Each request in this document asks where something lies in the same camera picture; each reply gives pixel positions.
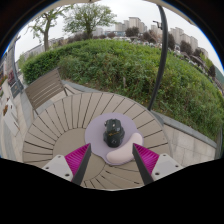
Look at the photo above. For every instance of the lilac mouse pad with wrist rest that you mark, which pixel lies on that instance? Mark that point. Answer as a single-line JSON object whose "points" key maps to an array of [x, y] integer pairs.
{"points": [[95, 135]]}

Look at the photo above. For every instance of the white planter box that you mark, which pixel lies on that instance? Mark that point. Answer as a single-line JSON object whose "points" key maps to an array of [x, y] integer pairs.
{"points": [[10, 116]]}

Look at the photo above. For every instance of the beige parasol canopy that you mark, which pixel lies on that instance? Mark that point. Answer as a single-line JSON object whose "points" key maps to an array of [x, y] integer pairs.
{"points": [[176, 10]]}

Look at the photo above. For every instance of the black computer mouse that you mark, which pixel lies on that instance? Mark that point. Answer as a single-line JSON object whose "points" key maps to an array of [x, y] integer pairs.
{"points": [[114, 133]]}

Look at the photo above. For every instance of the round leafy tree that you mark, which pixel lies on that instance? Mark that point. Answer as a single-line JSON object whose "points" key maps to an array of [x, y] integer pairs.
{"points": [[88, 18]]}

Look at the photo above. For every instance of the green hedge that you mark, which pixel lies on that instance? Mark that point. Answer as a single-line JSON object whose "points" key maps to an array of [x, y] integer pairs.
{"points": [[116, 70]]}

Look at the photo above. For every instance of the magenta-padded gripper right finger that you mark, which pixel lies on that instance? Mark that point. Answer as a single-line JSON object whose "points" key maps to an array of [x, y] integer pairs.
{"points": [[160, 165]]}

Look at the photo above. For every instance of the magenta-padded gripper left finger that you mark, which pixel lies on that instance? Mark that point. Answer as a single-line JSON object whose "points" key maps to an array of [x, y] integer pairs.
{"points": [[64, 165]]}

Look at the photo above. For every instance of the bare-trunked leaning tree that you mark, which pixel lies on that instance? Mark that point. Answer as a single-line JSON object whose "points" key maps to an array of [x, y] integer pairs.
{"points": [[46, 33]]}

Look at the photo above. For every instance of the tall grey sign pillar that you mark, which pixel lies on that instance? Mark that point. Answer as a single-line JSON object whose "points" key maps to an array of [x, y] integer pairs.
{"points": [[15, 73]]}

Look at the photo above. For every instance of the grey slatted outdoor chair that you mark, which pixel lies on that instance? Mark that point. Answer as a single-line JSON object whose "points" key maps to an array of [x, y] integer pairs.
{"points": [[43, 88]]}

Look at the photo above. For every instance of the distant apartment buildings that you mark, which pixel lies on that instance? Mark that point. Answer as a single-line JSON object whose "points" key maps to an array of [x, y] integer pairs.
{"points": [[181, 38]]}

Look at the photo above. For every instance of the dark curved parasol pole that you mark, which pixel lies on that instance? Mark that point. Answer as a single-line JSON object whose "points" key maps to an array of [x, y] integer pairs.
{"points": [[162, 56]]}

